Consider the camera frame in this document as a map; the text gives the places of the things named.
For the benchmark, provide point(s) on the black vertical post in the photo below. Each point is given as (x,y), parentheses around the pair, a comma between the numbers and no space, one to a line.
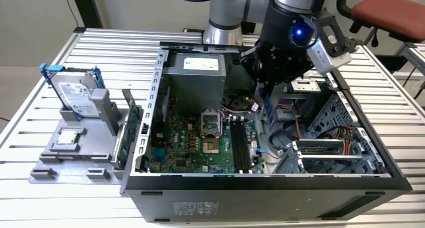
(87,9)

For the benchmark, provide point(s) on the red office chair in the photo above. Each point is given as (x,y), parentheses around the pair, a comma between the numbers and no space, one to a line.
(387,11)

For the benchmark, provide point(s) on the CPU socket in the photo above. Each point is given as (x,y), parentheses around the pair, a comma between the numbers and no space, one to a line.
(210,146)

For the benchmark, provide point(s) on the silver metal drive cage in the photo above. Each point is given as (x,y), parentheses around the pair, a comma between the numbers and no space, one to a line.
(303,87)

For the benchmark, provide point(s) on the black PC case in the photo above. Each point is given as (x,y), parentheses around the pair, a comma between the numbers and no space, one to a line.
(231,203)

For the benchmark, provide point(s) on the green motherboard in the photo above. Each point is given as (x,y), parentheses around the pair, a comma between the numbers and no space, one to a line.
(185,141)

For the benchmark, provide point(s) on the hard disk in blue carrier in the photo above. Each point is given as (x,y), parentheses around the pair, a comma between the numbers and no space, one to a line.
(74,93)

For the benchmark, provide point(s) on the grey parts rack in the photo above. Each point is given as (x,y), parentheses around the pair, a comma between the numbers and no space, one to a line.
(89,138)

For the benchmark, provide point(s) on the socket locking lever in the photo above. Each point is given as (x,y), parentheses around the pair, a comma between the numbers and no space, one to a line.
(219,124)

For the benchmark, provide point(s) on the silver CPU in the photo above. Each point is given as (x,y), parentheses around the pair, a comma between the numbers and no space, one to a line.
(67,137)

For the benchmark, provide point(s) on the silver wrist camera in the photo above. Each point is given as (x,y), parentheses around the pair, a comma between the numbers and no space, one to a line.
(326,61)

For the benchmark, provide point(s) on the aluminium frame side table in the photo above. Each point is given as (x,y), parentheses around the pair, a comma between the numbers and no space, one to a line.
(413,48)

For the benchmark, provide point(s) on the small yellow black tool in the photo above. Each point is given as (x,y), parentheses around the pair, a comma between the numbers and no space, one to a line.
(189,30)

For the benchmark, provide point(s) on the grey power supply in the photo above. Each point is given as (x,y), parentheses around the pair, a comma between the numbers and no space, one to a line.
(195,88)

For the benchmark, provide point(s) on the grey disk bay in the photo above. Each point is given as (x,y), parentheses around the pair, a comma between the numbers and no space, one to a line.
(327,158)

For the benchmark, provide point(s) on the green graphics card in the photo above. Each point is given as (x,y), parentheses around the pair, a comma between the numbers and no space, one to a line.
(130,128)

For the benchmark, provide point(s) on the black RAM slot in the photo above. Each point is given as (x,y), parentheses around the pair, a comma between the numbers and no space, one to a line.
(246,144)
(242,144)
(235,144)

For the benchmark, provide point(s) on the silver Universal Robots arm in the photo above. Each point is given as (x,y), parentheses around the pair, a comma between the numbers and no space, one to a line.
(222,14)

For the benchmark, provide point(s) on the round black fan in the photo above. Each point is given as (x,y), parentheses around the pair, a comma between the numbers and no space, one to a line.
(239,102)

